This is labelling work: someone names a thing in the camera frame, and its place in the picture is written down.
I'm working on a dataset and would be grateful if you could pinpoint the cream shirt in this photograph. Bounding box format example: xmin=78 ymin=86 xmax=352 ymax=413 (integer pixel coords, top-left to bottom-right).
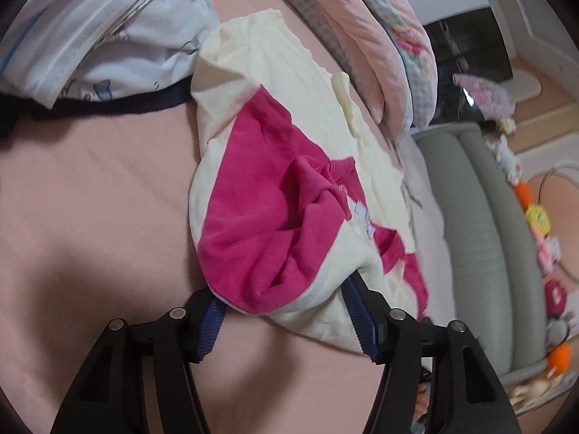
xmin=189 ymin=9 xmax=430 ymax=353

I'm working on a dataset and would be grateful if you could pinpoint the pink plush toy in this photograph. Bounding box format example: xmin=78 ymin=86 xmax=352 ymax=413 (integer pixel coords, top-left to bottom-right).
xmin=531 ymin=230 xmax=562 ymax=276

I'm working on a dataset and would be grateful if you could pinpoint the magenta plush toy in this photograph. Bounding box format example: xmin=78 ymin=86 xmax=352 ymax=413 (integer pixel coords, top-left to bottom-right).
xmin=543 ymin=278 xmax=568 ymax=317

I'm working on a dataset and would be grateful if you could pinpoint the magenta shirt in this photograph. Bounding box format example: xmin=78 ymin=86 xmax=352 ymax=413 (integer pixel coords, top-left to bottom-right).
xmin=196 ymin=89 xmax=430 ymax=322

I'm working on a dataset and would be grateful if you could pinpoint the folded pink quilt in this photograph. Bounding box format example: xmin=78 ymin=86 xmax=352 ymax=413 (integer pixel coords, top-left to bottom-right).
xmin=244 ymin=0 xmax=439 ymax=143

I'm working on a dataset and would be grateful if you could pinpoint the white garment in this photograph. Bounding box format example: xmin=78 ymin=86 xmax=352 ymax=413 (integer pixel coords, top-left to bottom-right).
xmin=0 ymin=0 xmax=220 ymax=109

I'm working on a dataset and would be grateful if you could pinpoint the yellow plush toy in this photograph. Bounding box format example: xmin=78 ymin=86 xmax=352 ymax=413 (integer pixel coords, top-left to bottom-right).
xmin=525 ymin=205 xmax=553 ymax=233

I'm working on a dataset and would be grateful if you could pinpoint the white rabbit plush toy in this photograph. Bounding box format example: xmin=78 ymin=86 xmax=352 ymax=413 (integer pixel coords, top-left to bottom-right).
xmin=486 ymin=133 xmax=523 ymax=184

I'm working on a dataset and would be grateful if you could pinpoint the grey padded headboard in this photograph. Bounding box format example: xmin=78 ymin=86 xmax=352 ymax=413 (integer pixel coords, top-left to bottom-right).
xmin=414 ymin=124 xmax=553 ymax=385

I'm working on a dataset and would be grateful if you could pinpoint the black cabinet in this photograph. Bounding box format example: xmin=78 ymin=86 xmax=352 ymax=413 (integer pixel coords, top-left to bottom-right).
xmin=420 ymin=9 xmax=514 ymax=123

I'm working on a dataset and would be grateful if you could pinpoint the small orange ball plush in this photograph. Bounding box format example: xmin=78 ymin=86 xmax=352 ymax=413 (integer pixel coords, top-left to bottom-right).
xmin=547 ymin=341 xmax=573 ymax=376

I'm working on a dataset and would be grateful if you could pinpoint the bed with pink sheet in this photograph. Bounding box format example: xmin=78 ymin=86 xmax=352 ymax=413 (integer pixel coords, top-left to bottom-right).
xmin=0 ymin=0 xmax=457 ymax=434

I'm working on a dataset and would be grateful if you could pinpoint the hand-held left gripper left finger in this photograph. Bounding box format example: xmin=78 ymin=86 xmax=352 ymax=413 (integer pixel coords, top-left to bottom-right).
xmin=51 ymin=292 xmax=229 ymax=434

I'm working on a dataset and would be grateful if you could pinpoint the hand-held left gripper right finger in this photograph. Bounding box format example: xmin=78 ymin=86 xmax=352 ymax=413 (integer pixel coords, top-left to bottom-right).
xmin=341 ymin=273 xmax=521 ymax=434

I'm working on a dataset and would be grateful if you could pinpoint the orange carrot plush toy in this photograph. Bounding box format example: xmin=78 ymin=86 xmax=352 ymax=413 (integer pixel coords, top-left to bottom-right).
xmin=513 ymin=181 xmax=541 ymax=211

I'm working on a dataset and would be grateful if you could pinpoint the pale pink checked pillow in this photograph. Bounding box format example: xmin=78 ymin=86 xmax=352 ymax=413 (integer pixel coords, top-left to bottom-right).
xmin=398 ymin=136 xmax=457 ymax=322

